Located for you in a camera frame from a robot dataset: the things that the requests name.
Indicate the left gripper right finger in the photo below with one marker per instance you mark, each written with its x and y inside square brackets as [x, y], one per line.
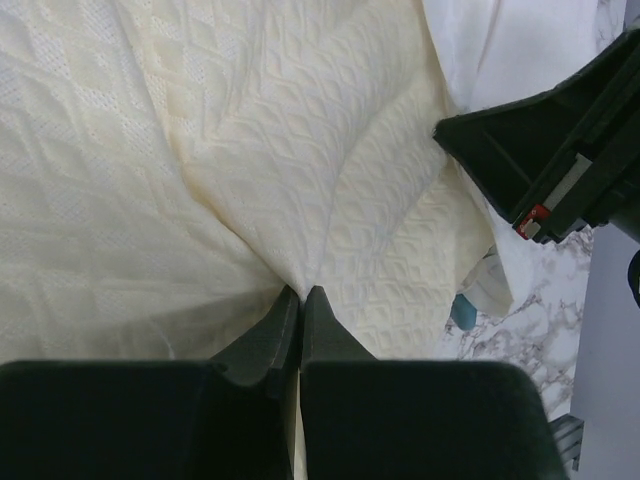
[366, 418]

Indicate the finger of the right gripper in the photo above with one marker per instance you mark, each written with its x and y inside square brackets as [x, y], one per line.
[506, 149]

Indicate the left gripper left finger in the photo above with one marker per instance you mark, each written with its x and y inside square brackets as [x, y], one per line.
[228, 417]

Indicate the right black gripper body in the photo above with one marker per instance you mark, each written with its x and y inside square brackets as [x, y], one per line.
[593, 178]

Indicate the white blue-trimmed pillowcase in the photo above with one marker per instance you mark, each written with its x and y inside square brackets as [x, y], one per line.
[495, 52]

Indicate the cream yellow-edged pillow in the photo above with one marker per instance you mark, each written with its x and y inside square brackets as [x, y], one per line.
[168, 166]

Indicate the aluminium extrusion frame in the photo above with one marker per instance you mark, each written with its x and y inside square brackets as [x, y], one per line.
[568, 434]

